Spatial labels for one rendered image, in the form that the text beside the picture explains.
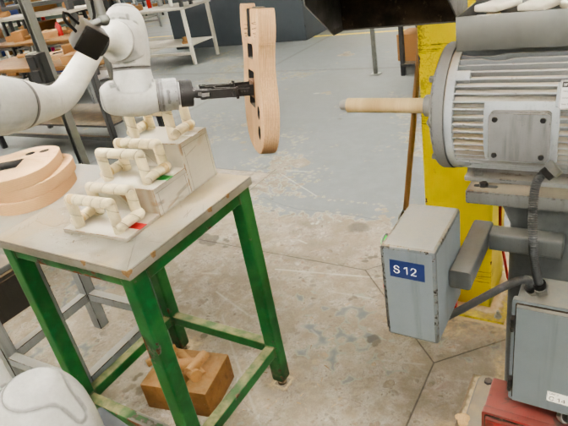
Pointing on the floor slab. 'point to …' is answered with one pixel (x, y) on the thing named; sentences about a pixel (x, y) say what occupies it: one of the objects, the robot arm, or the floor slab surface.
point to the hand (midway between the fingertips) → (250, 88)
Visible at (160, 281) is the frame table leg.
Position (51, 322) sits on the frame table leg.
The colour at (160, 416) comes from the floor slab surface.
